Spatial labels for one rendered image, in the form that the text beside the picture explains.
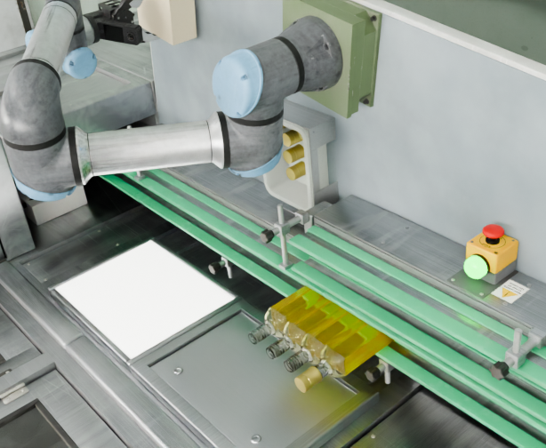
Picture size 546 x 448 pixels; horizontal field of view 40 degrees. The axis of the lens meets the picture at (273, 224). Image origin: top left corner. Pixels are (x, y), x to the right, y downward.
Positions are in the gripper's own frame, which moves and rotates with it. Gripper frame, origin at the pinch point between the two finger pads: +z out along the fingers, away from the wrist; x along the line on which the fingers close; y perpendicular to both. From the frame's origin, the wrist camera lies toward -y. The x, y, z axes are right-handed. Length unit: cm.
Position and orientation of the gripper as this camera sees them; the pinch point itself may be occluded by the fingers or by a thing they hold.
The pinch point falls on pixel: (160, 11)
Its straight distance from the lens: 203.1
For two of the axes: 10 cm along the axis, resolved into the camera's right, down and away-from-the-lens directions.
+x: 0.0, 7.8, 6.3
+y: -6.5, -4.8, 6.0
